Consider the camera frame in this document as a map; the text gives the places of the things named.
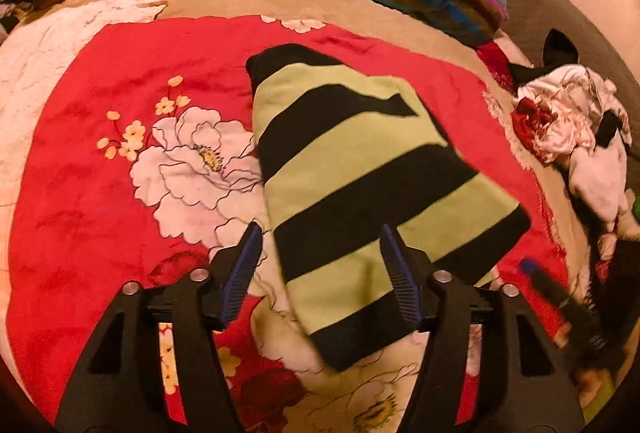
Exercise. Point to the red floral blanket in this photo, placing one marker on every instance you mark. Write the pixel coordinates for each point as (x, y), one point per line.
(100, 213)

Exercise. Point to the green black striped sweater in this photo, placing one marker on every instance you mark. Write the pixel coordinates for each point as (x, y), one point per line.
(360, 193)

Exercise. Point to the black garment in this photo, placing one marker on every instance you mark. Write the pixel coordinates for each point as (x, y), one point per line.
(550, 58)

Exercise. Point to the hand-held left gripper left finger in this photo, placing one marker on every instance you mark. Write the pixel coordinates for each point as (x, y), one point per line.
(240, 273)

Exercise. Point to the pile of white clothes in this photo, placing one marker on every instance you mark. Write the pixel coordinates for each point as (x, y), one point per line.
(580, 123)

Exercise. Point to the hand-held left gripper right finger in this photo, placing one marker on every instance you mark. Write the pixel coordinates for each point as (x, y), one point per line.
(402, 280)

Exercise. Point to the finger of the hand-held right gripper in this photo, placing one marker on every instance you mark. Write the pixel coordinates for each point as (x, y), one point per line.
(560, 295)

